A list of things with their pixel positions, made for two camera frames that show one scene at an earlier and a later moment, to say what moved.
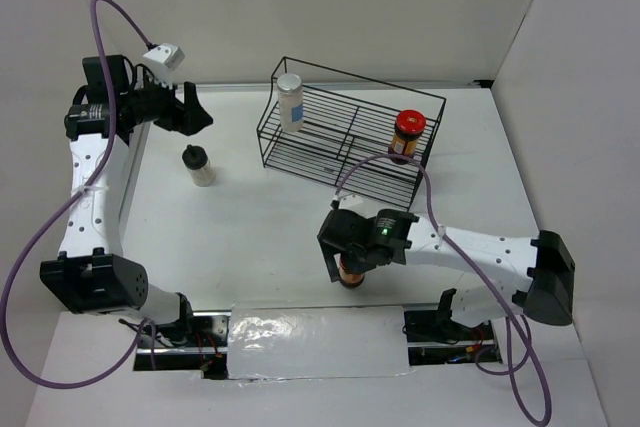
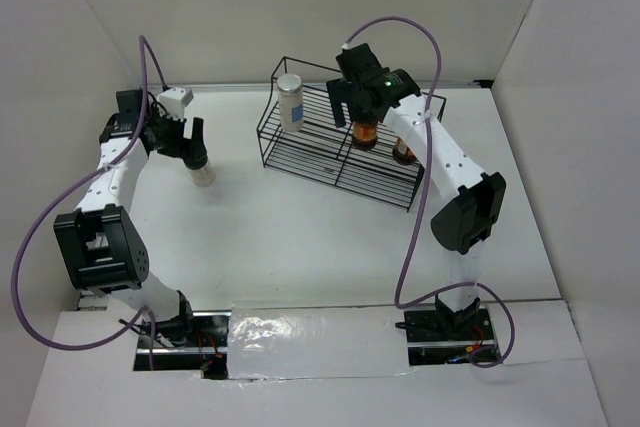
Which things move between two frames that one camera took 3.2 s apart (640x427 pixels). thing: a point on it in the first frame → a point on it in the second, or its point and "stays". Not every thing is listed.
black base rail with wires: [432, 338] stays
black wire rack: [367, 136] stays
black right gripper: [330, 251] → [340, 92]
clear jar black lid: [195, 159] stays
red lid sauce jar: [348, 278] → [364, 134]
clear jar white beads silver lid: [290, 102] stays
